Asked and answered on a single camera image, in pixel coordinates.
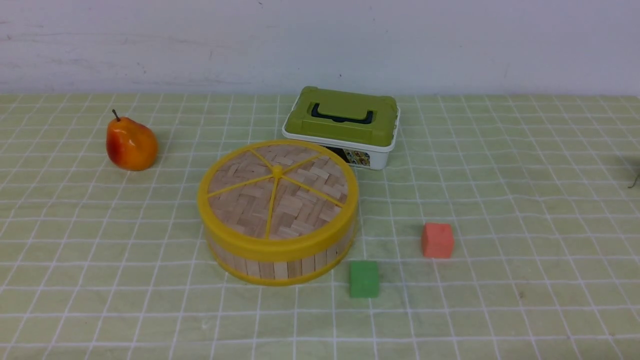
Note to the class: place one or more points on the yellow-rimmed bamboo steamer lid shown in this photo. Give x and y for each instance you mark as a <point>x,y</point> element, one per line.
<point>278,201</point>

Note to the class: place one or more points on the orange-red toy pear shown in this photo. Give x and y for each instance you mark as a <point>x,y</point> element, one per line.
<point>130,145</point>

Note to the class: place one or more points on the green foam cube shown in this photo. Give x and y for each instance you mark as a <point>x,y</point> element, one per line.
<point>364,280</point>

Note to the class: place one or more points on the green checkered tablecloth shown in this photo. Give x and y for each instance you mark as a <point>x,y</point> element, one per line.
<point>102,263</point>

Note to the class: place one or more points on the red foam cube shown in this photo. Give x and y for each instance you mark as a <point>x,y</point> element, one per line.
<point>437,240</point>

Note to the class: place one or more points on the green-lidded white storage box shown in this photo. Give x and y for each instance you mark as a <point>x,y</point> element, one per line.
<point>361,129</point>

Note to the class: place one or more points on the bamboo steamer basket base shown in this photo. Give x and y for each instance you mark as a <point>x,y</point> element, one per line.
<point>283,273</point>

